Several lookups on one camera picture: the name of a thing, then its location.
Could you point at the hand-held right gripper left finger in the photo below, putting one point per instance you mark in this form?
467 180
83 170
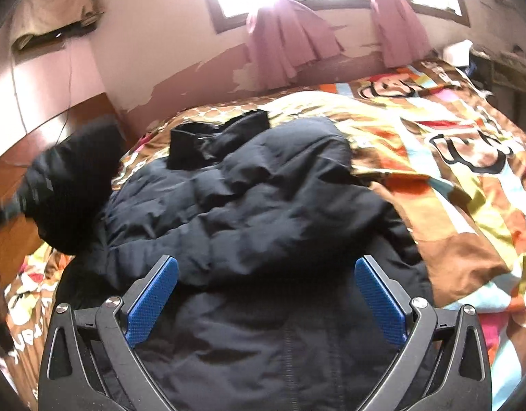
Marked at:
154 299

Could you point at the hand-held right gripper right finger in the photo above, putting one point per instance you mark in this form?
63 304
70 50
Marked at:
376 299

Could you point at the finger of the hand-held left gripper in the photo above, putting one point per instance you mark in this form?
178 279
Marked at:
10 210

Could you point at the black puffer jacket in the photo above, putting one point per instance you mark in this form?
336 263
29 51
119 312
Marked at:
267 188

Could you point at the wooden headboard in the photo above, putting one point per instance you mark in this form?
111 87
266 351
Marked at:
87 111

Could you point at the colourful printed blanket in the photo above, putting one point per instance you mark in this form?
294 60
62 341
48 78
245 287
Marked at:
460 180

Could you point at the cloth-covered air conditioner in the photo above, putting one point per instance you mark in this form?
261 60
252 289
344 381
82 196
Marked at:
49 13

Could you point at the dark furniture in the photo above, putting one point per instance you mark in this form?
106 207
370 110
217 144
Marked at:
505 77

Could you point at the white object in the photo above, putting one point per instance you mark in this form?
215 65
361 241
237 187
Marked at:
459 52

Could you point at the pink curtain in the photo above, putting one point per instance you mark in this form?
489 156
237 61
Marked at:
284 38
395 21

